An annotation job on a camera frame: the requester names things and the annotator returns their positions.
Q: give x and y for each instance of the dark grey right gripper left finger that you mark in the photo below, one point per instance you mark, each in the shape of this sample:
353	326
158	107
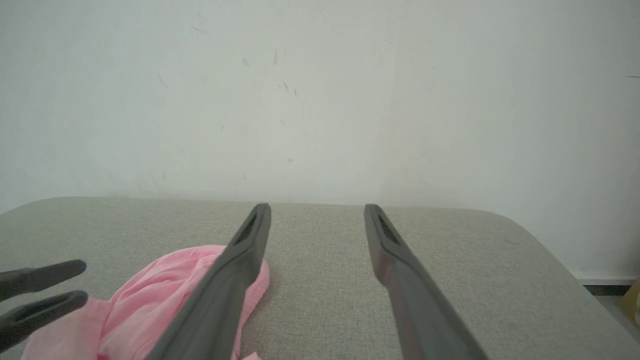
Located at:
220	305

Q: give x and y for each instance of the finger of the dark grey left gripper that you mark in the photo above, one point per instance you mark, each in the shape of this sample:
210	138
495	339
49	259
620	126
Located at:
40	279
55	310

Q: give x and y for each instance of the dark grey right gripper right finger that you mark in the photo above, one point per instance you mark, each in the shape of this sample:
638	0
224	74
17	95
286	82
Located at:
425	320

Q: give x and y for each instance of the pink garment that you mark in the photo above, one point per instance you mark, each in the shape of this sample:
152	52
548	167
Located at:
150	300

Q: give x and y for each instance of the white baseboard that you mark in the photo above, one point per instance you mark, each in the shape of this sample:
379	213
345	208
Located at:
607	278

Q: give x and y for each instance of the yellow object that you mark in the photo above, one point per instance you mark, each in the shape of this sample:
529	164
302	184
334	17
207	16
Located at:
632	302

